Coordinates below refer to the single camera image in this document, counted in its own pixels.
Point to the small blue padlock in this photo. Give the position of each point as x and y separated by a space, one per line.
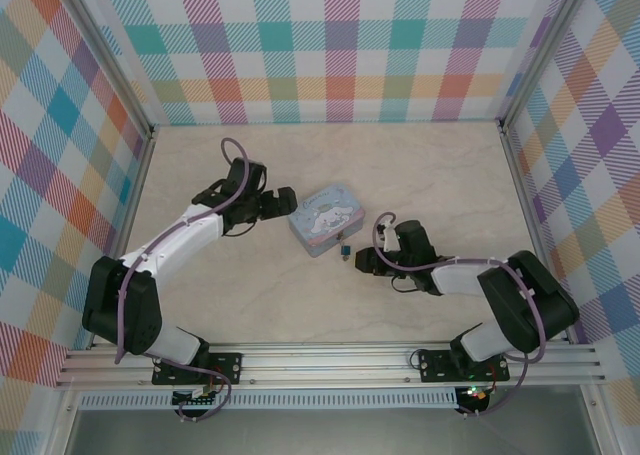
345 249

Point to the blue cartoon tin box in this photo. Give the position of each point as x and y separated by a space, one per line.
325 215

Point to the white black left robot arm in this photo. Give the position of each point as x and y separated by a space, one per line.
170 240

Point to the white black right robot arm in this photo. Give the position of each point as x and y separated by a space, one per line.
460 280

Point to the small circuit board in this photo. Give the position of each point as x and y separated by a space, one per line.
197 401
475 394

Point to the long aluminium mounting rail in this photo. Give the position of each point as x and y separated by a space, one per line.
325 365

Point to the aluminium side rail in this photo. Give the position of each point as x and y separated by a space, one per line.
534 225
131 210

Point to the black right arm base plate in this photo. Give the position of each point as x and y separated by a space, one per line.
435 365

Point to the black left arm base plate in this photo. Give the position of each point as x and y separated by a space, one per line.
230 362

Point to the aluminium frame post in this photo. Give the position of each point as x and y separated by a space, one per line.
545 50
107 55

